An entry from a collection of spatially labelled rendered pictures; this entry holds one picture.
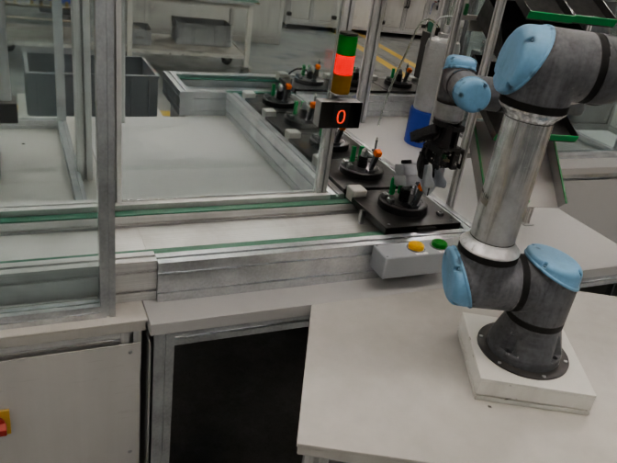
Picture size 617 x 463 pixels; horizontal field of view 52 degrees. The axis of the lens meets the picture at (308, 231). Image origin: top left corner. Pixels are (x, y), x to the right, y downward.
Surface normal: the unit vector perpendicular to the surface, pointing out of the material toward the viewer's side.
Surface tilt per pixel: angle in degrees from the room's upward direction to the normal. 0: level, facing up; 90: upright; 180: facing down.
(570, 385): 1
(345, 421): 0
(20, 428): 91
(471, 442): 0
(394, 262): 90
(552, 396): 90
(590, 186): 90
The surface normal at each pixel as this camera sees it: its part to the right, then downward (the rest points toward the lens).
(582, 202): 0.39, 0.46
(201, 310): 0.13, -0.89
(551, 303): 0.01, 0.50
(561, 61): 0.08, 0.22
